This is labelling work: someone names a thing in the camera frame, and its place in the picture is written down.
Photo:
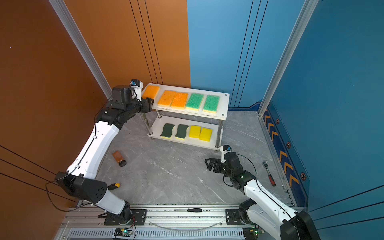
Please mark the white two-tier shelf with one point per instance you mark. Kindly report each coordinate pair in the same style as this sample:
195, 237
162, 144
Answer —
190, 118

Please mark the right aluminium corner post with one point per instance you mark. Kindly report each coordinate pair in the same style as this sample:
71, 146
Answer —
301, 23

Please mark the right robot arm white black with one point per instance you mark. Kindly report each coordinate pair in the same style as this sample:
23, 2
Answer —
263, 208

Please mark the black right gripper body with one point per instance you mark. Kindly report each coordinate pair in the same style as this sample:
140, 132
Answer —
227, 172

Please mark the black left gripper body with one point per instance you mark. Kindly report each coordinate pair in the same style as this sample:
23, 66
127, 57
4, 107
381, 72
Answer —
134, 109

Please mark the left green circuit board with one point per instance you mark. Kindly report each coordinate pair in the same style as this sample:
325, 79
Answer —
124, 234

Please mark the left aluminium corner post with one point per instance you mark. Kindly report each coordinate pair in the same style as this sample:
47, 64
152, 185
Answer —
78, 39

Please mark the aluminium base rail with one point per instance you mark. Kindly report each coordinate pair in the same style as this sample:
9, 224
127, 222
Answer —
160, 222

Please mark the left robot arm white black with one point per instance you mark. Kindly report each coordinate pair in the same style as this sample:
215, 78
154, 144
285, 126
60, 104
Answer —
79, 180

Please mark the light green sponge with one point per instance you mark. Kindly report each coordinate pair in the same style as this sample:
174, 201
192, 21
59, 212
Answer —
194, 102
211, 104

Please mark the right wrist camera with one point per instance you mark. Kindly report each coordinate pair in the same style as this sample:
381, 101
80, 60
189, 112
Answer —
224, 150

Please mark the brown sponge by wall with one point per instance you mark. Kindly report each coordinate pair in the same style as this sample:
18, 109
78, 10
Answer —
119, 158

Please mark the yellow sponge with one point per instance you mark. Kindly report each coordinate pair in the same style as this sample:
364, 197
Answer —
205, 134
195, 132

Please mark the green circuit board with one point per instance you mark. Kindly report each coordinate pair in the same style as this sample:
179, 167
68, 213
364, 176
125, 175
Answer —
252, 233
124, 234

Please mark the red handled ratchet tool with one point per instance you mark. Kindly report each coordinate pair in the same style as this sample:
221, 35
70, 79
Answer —
272, 181

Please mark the orange sponge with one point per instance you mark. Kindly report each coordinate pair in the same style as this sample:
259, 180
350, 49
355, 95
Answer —
166, 99
151, 92
180, 100

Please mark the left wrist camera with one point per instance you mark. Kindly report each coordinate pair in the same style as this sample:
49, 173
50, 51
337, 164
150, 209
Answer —
136, 89

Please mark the green wavy sponge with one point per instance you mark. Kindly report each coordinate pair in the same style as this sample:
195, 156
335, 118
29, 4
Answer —
181, 131
167, 131

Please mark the black screwdriver on rail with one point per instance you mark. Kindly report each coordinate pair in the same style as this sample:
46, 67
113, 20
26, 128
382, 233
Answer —
194, 210

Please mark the aluminium corner post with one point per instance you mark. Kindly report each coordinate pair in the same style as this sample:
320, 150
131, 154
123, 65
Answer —
301, 23
78, 39

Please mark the yellow black handled screwdriver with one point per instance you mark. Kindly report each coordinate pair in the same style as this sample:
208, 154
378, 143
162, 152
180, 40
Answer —
114, 186

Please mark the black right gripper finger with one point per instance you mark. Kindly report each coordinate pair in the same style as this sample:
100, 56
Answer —
212, 162
215, 169

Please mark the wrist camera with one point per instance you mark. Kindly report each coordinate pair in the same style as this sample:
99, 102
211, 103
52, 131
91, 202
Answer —
224, 150
136, 89

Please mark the right green circuit board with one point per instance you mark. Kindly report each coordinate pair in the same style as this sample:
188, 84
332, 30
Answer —
252, 233

